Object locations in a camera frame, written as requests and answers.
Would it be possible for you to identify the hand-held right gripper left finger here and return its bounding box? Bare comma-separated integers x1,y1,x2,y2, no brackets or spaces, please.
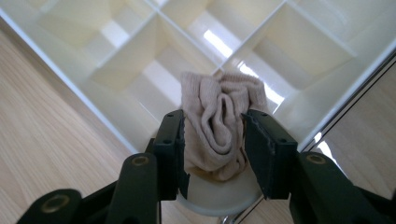
152,108,191,202

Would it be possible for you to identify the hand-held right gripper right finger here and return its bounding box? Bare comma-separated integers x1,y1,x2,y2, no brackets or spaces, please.
241,108,299,200

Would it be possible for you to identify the beige sock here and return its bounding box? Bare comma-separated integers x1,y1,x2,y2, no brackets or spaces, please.
180,70,271,182

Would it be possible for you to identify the white divided storage box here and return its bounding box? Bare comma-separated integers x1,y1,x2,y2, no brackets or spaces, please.
0,0,396,217

